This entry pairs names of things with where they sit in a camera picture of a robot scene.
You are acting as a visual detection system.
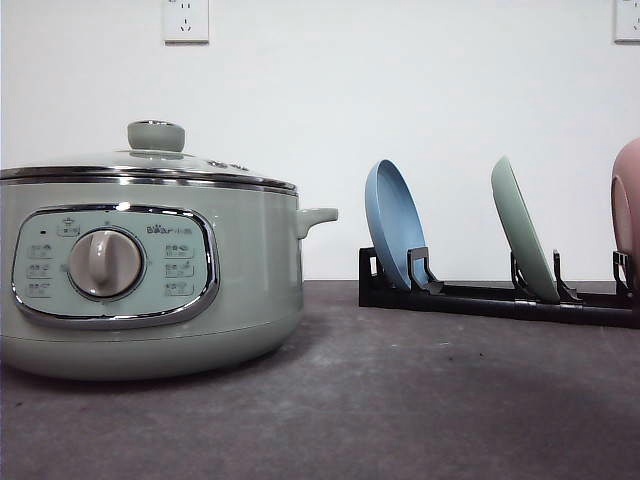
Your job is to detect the glass steamer lid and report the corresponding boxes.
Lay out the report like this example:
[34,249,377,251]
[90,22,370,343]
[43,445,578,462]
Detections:
[0,120,299,195]

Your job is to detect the green plate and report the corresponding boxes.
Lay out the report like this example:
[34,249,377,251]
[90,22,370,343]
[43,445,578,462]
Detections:
[491,156,561,304]

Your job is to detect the blue plate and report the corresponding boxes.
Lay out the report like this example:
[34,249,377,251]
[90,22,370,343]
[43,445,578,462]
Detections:
[365,159,427,289]

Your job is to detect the green electric steamer pot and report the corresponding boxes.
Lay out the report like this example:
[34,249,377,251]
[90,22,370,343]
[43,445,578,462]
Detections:
[0,178,339,380]

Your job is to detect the pink plate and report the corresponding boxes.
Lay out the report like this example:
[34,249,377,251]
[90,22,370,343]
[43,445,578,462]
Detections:
[611,137,640,290]

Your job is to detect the black dish rack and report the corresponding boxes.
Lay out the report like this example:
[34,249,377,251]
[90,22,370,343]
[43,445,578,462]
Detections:
[359,247,640,328]

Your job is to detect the white wall socket left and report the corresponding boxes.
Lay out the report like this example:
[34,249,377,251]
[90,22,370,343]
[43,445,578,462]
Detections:
[163,0,209,47]

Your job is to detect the white wall socket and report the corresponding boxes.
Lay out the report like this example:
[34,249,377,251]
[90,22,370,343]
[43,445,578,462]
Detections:
[163,0,209,47]
[614,0,640,47]

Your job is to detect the white wall socket right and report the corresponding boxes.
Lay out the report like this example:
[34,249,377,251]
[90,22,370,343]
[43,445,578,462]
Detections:
[614,0,640,47]

